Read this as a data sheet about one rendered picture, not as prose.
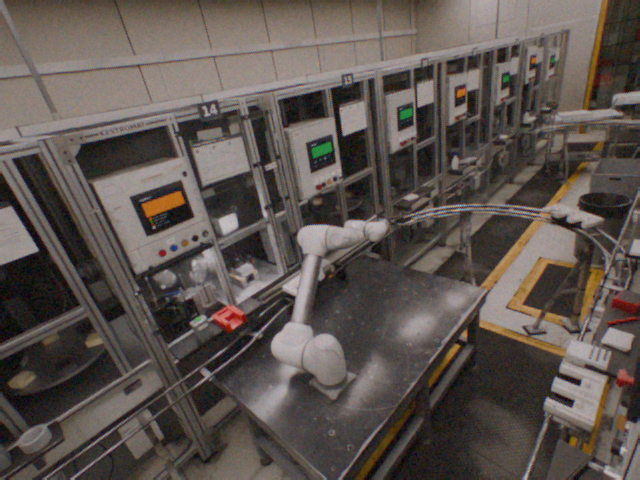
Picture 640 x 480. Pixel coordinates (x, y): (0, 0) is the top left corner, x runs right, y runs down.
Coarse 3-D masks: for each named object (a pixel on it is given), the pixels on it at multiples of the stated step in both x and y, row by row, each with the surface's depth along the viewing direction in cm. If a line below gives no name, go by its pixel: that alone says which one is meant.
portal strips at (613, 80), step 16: (624, 0) 621; (624, 16) 629; (624, 32) 638; (608, 48) 659; (624, 48) 646; (608, 64) 668; (624, 64) 655; (608, 80) 677; (624, 80) 664; (608, 96) 687; (592, 128) 724
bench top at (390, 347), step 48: (336, 288) 250; (384, 288) 240; (432, 288) 231; (480, 288) 223; (336, 336) 205; (384, 336) 198; (432, 336) 192; (240, 384) 184; (288, 384) 179; (384, 384) 169; (288, 432) 154; (336, 432) 151
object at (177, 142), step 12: (240, 108) 187; (168, 120) 162; (168, 132) 165; (252, 132) 195; (180, 144) 168; (180, 156) 169; (252, 156) 198; (264, 180) 207; (204, 204) 183; (276, 228) 221; (276, 240) 223; (276, 252) 227; (216, 264) 196; (228, 276) 203
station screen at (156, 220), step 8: (160, 192) 162; (168, 192) 165; (176, 192) 168; (144, 200) 158; (152, 200) 161; (184, 200) 171; (168, 208) 167; (176, 208) 169; (184, 208) 172; (152, 216) 162; (160, 216) 165; (168, 216) 167; (176, 216) 170; (184, 216) 173; (152, 224) 163; (160, 224) 165
